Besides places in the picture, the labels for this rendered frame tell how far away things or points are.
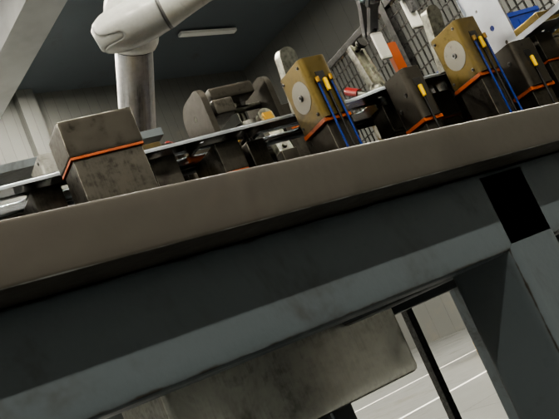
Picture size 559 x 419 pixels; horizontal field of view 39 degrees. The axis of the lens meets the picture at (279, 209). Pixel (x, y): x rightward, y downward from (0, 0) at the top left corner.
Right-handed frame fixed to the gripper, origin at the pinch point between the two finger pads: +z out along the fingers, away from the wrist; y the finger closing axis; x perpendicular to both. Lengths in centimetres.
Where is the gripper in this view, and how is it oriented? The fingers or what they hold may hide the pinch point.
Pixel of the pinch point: (400, 39)
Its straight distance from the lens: 186.9
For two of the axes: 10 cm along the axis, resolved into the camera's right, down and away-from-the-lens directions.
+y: 3.8, -3.4, -8.6
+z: 3.9, 9.0, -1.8
